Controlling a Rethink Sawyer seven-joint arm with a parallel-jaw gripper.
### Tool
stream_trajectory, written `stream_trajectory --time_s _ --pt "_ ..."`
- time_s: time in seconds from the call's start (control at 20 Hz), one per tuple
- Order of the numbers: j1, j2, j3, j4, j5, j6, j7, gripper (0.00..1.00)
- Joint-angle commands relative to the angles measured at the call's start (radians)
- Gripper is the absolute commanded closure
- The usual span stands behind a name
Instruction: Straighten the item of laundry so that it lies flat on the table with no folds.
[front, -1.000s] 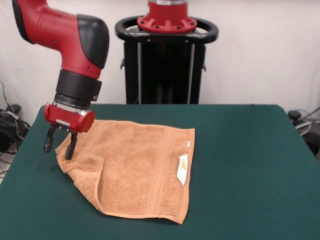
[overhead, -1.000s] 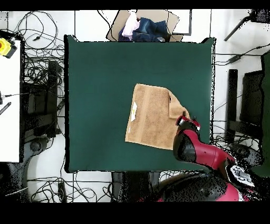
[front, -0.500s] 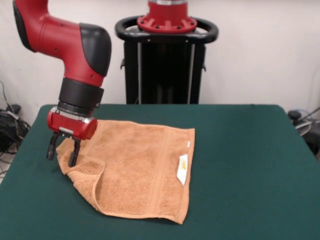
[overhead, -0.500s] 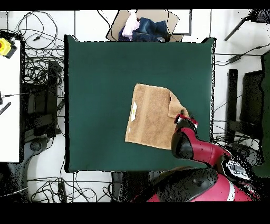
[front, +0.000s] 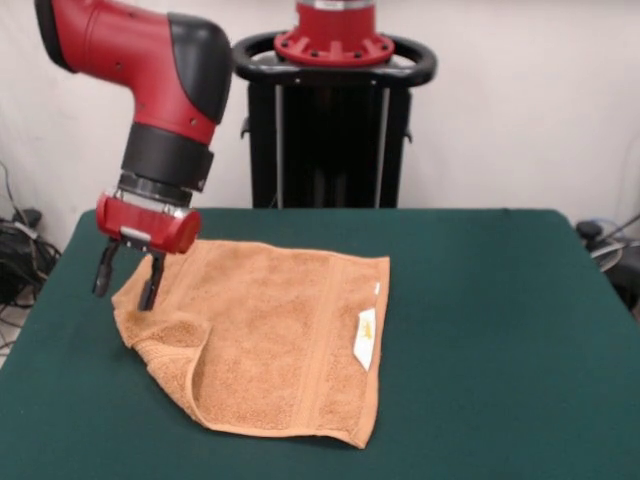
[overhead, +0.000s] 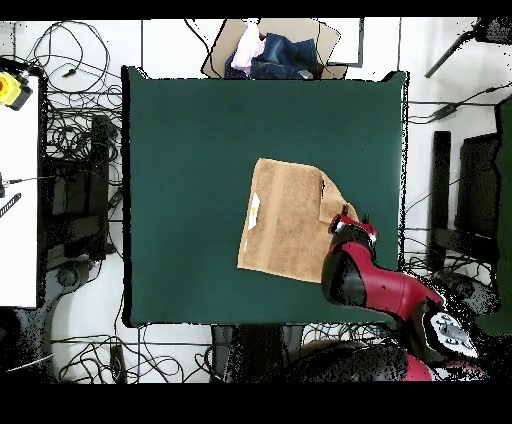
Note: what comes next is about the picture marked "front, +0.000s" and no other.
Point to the dark green table cloth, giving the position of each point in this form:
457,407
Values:
500,350

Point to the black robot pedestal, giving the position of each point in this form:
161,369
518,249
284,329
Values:
330,140

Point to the tan terry towel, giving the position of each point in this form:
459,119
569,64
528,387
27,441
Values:
270,340

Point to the black plug device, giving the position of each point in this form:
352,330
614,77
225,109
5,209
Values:
589,229

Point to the black power brick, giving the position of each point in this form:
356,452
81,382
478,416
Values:
30,216

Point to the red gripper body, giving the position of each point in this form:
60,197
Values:
150,227

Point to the grey round stand foot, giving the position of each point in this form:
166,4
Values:
607,257

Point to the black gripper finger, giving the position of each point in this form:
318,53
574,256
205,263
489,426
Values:
151,285
105,270

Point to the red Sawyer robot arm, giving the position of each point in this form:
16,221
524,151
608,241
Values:
150,90

